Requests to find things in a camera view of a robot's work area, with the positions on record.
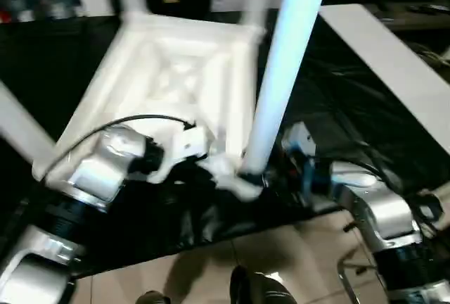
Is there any white plastic table top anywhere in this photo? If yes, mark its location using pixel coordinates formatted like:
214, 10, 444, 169
31, 11, 268, 201

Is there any black round floor device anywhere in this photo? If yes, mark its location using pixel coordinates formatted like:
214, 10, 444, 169
416, 193, 444, 221

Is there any dark low tv bench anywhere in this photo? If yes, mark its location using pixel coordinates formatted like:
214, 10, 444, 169
323, 0, 450, 34

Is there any chrome tube frame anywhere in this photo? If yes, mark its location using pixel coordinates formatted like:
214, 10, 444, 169
336, 247, 383, 304

